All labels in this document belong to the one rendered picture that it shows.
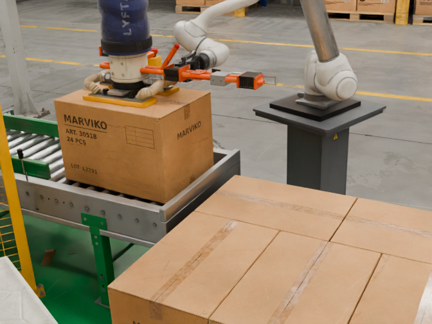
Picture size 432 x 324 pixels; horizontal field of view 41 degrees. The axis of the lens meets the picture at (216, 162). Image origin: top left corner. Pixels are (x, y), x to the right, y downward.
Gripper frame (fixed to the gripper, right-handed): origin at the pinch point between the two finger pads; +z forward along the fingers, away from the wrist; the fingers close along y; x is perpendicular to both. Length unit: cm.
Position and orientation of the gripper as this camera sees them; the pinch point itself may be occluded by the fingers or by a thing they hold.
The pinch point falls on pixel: (179, 72)
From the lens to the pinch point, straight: 254.3
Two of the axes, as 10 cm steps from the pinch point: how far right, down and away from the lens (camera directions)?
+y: 0.4, 9.1, 4.0
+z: -4.7, 3.7, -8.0
